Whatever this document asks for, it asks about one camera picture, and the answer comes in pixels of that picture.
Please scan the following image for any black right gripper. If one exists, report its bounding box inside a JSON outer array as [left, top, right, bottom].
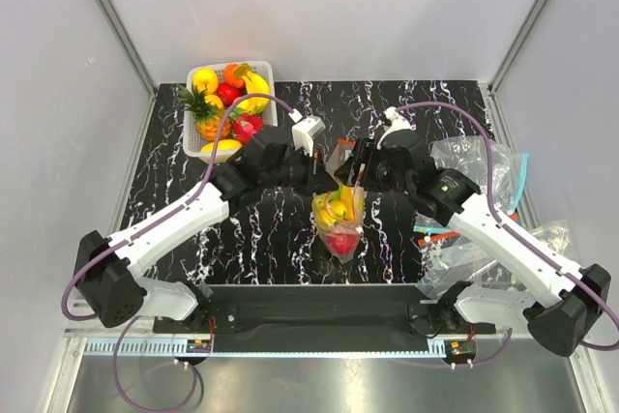
[[334, 136, 413, 197]]

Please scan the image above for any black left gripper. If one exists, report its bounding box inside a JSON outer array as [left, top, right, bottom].
[[262, 145, 339, 198]]

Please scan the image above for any clear bag orange zipper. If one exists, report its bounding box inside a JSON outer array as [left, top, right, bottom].
[[309, 137, 367, 264]]

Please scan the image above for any yellow banana bunch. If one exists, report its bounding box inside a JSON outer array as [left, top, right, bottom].
[[311, 185, 360, 231]]

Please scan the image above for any red apple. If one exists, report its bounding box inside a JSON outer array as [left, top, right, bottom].
[[326, 233, 360, 256], [216, 82, 243, 106]]

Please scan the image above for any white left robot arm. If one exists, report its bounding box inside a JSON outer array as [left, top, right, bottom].
[[69, 117, 336, 332]]

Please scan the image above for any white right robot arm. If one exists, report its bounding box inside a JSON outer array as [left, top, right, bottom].
[[335, 130, 611, 357]]

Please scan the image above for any clear bag red zipper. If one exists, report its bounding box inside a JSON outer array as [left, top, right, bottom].
[[417, 232, 511, 300]]

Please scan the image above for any red dragon fruit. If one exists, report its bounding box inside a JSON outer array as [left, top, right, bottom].
[[233, 113, 264, 145]]

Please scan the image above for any small yellow mango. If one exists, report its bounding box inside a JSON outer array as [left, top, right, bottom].
[[200, 138, 243, 153]]

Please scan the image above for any small pineapple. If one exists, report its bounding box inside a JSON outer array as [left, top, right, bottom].
[[178, 85, 232, 142]]

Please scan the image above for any yellow starfruit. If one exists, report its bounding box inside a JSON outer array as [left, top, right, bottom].
[[239, 63, 271, 115]]

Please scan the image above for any white plastic fruit basket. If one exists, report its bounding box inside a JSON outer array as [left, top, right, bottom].
[[183, 61, 278, 163]]

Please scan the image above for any orange tangerine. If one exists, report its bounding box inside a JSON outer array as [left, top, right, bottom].
[[222, 63, 245, 89]]

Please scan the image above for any yellow lemon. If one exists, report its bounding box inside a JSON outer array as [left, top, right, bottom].
[[192, 68, 220, 95]]

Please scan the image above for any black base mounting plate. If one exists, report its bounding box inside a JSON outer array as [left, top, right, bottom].
[[153, 283, 495, 337]]

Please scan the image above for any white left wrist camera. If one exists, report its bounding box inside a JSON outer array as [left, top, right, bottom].
[[288, 110, 326, 157]]

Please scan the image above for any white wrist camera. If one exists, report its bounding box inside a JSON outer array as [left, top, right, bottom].
[[288, 110, 326, 157], [377, 106, 412, 148]]

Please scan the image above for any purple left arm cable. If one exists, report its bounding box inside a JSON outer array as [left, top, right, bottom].
[[61, 93, 304, 321]]

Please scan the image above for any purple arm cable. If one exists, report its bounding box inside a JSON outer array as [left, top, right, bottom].
[[386, 101, 619, 351], [61, 93, 304, 321]]

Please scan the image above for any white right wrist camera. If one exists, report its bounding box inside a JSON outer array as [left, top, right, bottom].
[[377, 106, 412, 148]]

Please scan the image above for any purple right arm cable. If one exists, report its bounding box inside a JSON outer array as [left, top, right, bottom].
[[386, 101, 619, 351]]

